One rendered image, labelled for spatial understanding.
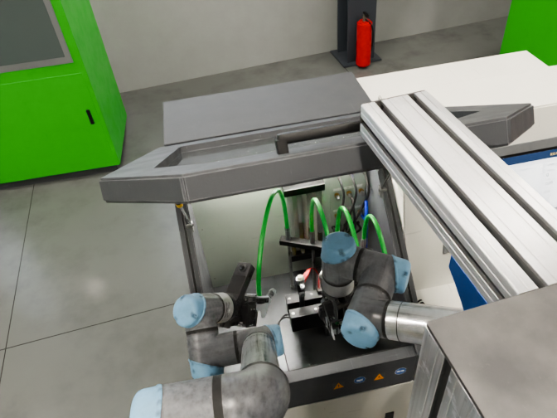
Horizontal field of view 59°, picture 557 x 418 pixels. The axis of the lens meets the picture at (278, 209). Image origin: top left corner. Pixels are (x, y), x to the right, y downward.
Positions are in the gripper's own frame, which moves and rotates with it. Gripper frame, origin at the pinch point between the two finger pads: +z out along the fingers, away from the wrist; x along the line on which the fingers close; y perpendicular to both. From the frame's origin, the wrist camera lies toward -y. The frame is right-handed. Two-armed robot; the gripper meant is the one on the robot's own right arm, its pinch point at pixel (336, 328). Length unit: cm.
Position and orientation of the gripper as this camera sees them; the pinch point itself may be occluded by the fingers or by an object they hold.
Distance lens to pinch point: 135.1
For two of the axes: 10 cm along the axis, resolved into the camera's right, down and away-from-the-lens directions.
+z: 0.8, 7.4, 6.6
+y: 1.8, 6.4, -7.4
